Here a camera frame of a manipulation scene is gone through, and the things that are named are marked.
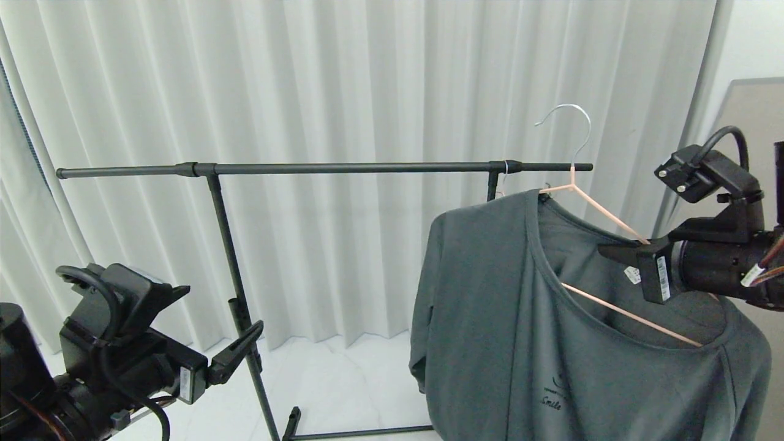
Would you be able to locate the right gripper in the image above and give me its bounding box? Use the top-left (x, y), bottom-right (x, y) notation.
top-left (636, 236), bottom-right (774, 305)

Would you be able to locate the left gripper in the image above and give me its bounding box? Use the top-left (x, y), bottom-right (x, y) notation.
top-left (61, 320), bottom-right (265, 429)

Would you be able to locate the dark grey garment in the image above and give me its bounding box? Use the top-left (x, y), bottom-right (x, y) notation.
top-left (409, 189), bottom-right (772, 441)

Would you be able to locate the black clothes rack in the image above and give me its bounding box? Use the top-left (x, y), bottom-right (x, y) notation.
top-left (56, 161), bottom-right (594, 441)

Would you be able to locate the beige partition panel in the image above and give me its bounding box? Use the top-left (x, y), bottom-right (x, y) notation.
top-left (649, 78), bottom-right (784, 441)

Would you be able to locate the white curtain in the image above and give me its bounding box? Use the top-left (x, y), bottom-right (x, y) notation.
top-left (0, 0), bottom-right (717, 356)

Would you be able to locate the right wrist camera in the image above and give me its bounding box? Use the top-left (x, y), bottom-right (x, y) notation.
top-left (654, 144), bottom-right (766, 244)

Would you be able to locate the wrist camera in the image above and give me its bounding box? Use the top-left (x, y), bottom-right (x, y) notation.
top-left (654, 144), bottom-right (766, 244)
top-left (58, 263), bottom-right (192, 380)

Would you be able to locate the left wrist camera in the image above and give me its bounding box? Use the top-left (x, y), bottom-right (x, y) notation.
top-left (58, 263), bottom-right (192, 380)

